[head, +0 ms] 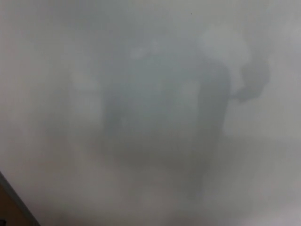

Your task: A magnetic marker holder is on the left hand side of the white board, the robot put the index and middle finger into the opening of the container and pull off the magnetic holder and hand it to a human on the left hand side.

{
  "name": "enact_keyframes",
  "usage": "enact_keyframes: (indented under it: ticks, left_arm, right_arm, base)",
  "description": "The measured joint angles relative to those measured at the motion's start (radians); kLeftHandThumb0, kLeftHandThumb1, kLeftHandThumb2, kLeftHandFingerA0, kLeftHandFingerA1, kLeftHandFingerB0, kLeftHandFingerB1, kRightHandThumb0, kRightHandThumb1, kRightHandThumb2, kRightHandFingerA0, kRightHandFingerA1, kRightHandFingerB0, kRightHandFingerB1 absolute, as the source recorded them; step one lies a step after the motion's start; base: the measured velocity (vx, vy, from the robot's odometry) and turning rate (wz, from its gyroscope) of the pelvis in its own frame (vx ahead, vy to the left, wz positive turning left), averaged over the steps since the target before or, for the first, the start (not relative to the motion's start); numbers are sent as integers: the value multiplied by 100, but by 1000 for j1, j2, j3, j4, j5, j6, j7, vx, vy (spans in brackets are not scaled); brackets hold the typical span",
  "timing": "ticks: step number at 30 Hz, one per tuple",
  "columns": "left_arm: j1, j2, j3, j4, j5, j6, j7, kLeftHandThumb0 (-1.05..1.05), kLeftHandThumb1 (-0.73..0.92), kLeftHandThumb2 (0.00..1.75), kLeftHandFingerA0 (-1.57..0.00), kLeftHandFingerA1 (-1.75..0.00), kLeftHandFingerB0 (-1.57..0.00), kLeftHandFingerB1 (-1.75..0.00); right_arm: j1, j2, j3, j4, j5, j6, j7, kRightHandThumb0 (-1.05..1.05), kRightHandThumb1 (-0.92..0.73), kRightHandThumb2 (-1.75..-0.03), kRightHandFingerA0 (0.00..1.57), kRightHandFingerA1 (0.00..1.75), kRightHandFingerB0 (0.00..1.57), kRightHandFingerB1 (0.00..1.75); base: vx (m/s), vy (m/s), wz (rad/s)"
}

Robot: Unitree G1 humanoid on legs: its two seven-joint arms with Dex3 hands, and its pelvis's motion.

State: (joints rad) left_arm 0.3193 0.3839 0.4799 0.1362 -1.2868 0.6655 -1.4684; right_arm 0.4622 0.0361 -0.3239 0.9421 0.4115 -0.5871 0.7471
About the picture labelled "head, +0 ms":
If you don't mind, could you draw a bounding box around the white whiteboard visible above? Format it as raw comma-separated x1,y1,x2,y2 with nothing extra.
0,0,301,226

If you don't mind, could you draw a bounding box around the brown wooden panel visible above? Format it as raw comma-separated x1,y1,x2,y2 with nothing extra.
0,182,31,226

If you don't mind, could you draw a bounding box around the grey whiteboard frame edge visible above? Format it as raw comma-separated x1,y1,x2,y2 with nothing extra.
0,170,41,226

